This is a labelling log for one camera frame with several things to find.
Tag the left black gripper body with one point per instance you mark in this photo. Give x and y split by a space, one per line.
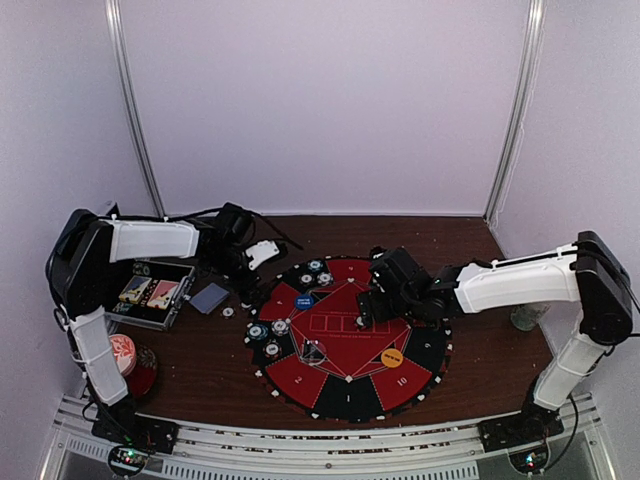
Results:
227 262

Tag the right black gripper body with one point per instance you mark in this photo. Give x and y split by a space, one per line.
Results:
382 314

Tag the blue playing card deck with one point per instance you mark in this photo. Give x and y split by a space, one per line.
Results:
206 300

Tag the red black chips seat seven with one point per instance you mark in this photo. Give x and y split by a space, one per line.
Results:
360 321

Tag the red black chip stack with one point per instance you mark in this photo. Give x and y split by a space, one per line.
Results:
227 312

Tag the orange big blind button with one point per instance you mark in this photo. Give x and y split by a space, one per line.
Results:
392 358

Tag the white chips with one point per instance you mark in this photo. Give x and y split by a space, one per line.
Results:
280 328
324 279

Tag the green chips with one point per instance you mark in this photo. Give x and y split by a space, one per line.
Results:
315 265
257 332

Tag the red black chips seat five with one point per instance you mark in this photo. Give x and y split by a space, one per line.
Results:
306 279

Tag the blue small blind button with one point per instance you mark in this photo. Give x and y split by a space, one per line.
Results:
304 302

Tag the red black chips seat three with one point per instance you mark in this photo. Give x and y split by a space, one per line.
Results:
272 350

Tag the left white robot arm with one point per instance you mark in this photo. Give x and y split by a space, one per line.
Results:
83 261

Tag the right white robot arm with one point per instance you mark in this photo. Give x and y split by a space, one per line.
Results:
585 272

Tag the red gold card box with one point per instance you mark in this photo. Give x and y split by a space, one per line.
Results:
162 295

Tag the aluminium poker case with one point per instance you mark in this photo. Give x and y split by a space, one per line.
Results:
135 246

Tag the black gold card box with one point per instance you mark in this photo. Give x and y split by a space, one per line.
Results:
134 290

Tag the round red black poker mat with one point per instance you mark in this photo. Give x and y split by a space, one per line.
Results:
352 385

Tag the patterned paper cup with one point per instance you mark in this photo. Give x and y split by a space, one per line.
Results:
525 317

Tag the red floral round tin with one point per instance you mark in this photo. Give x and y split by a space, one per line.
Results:
124 351

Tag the dark red round lid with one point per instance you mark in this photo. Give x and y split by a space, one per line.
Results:
143 375

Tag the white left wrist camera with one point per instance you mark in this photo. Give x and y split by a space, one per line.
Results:
262 252

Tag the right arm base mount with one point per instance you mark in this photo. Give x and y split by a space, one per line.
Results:
514 431

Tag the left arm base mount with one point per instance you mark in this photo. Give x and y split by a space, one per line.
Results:
120 423

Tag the front aluminium rail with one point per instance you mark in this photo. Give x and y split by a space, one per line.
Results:
452 450

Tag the left aluminium frame post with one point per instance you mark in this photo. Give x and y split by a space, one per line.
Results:
117 35

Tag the aluminium frame post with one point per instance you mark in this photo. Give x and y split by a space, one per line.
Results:
529 62
117 35

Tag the right aluminium frame post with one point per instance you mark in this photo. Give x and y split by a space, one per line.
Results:
529 62

